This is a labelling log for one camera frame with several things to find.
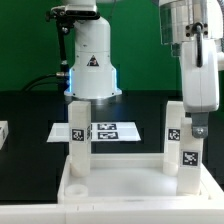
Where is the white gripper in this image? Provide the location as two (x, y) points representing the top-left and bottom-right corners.
(180, 40), (219, 138)

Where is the white desk tabletop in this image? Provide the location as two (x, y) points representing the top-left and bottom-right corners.
(58, 153), (224, 204)

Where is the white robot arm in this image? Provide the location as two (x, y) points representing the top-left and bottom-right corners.
(59, 0), (224, 138)

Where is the white L-shaped fence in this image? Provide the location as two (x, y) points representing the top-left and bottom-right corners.
(0, 200), (224, 224)

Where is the white marker base plate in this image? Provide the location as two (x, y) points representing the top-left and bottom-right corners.
(47, 122), (141, 142)

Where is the black cable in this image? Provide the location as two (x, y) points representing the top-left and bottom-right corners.
(21, 73), (68, 92)

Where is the black camera on stand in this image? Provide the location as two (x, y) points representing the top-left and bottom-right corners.
(45, 3), (100, 77)

